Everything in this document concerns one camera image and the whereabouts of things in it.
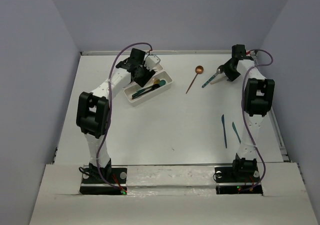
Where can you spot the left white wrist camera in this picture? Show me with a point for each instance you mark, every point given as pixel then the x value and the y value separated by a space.
pixel 152 61

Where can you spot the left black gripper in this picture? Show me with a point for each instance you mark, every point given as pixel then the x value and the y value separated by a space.
pixel 148 75

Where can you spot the teal plastic knife right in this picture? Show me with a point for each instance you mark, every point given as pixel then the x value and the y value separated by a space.
pixel 236 132

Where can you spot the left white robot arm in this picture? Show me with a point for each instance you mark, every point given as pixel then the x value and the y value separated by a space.
pixel 94 109

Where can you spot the copper round spoon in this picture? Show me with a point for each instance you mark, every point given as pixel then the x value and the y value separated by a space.
pixel 198 70

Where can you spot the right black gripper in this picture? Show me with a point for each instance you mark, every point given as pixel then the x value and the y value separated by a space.
pixel 232 76

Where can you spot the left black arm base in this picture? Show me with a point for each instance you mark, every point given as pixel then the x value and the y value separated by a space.
pixel 110 181

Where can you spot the teal plastic knife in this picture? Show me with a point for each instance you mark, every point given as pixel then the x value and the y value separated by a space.
pixel 224 130
pixel 236 132

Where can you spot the gold spoon teal handle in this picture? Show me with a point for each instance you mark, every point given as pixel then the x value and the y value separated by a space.
pixel 156 81

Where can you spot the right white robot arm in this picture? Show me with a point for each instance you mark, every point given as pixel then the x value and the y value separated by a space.
pixel 256 101

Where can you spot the white front utensil tray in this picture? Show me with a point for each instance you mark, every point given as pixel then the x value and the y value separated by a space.
pixel 131 89

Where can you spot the teal plastic knife left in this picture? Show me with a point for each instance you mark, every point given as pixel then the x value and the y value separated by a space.
pixel 224 130

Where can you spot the black measuring spoon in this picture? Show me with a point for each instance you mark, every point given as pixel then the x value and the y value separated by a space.
pixel 145 90

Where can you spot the beige measuring spoon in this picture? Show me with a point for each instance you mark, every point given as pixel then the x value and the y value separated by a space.
pixel 218 80

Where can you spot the silver spoon teal handle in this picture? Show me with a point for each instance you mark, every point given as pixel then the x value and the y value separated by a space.
pixel 218 74

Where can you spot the teal plastic spoon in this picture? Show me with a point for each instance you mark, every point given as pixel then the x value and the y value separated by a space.
pixel 158 83

